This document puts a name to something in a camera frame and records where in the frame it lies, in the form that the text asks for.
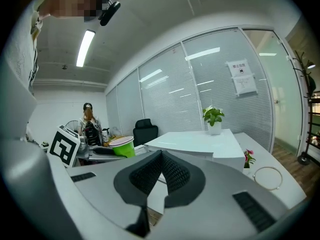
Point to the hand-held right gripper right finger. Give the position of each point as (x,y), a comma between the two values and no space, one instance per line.
(220,216)

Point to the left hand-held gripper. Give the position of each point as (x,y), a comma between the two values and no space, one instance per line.
(62,146)

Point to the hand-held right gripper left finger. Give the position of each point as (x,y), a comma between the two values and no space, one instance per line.
(100,184)

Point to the green cup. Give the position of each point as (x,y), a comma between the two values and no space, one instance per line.
(125,147)

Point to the white microwave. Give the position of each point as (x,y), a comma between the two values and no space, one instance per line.
(195,144)

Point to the black standing fan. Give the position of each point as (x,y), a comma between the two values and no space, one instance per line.
(72,125)

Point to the black office chair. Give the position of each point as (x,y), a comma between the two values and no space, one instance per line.
(145,131)

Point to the potted red flower plant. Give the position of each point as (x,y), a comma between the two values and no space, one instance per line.
(248,157)

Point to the white table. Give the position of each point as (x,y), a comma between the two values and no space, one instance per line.
(292,181)

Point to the potted white flower plant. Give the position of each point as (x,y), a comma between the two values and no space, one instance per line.
(213,116)

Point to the ceiling light bar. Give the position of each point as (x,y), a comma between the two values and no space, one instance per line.
(85,46)

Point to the large paper notice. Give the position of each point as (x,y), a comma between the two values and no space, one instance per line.
(245,85)

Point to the person's white shirt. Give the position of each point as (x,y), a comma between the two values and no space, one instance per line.
(20,46)

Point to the small paper notice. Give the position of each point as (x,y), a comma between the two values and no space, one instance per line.
(237,67)

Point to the person's face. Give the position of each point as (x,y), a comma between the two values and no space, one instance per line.
(70,1)

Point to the black coat rack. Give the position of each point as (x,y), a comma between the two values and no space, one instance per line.
(297,66)

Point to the black head-mounted camera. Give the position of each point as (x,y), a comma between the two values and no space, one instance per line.
(110,11)

